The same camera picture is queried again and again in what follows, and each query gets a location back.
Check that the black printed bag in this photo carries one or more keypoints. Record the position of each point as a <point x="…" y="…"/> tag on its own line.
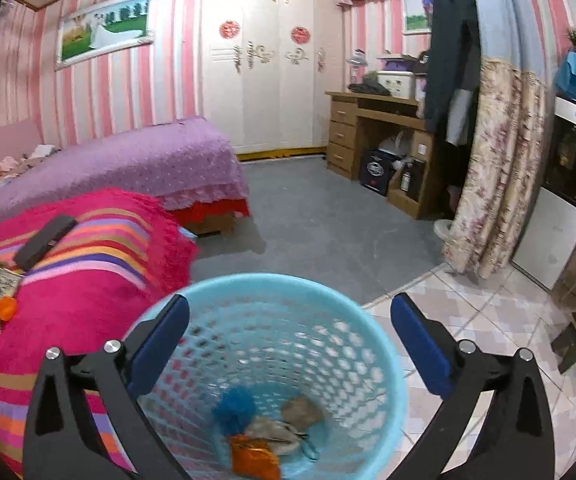
<point x="421" y="62"/>

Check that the wooden desk with drawers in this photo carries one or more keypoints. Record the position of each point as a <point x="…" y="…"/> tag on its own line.
<point x="343" y="130"/>

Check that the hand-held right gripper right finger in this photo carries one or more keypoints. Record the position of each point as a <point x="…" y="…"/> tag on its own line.
<point x="425" y="345"/>

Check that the crumpled brown paper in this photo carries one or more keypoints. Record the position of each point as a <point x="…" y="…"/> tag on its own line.
<point x="302" y="410"/>

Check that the blue and floral curtain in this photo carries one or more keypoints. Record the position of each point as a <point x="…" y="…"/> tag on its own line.
<point x="497" y="160"/>

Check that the orange foil wrapper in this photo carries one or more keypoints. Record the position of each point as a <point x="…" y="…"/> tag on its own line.
<point x="253" y="457"/>

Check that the black paper bag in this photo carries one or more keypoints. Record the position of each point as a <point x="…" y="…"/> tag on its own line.
<point x="375" y="170"/>

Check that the white storage box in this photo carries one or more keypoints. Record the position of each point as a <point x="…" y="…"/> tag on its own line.
<point x="395" y="85"/>

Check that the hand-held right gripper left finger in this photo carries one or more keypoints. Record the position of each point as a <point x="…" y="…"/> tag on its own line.
<point x="160" y="345"/>

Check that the hanging black jacket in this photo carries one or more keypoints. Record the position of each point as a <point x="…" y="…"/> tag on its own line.
<point x="452" y="60"/>

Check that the crumpled grey white wrapper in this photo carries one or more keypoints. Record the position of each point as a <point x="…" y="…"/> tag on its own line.
<point x="273" y="435"/>

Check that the pink striped blanket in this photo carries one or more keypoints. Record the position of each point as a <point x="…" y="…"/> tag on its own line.
<point x="93" y="290"/>

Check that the framed wall poster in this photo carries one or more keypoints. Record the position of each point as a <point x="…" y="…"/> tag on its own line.
<point x="103" y="30"/>

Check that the blue pom-pom ball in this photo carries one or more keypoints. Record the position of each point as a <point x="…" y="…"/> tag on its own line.
<point x="235" y="407"/>

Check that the small orange ball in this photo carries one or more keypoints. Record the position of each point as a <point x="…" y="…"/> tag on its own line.
<point x="5" y="308"/>

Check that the pink bed headboard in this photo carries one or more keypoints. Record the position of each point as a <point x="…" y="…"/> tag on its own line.
<point x="3" y="142"/>

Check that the white fan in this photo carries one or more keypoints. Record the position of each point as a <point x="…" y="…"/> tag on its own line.
<point x="397" y="144"/>

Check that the black rectangular case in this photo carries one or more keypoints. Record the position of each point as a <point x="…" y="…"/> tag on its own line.
<point x="43" y="242"/>

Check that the bed with purple cover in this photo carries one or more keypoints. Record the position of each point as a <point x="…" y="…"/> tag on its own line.
<point x="118" y="165"/>

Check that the white wardrobe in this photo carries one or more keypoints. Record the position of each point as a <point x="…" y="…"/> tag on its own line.
<point x="268" y="100"/>

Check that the light blue plastic basket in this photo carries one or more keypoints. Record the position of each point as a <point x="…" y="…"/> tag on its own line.
<point x="268" y="290"/>

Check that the small framed wall photo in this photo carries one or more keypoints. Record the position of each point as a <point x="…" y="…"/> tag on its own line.
<point x="415" y="15"/>

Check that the purple box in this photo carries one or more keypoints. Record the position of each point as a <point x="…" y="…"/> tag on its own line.
<point x="397" y="65"/>

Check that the dark green cloth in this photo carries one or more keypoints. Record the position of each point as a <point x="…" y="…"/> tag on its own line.
<point x="367" y="88"/>

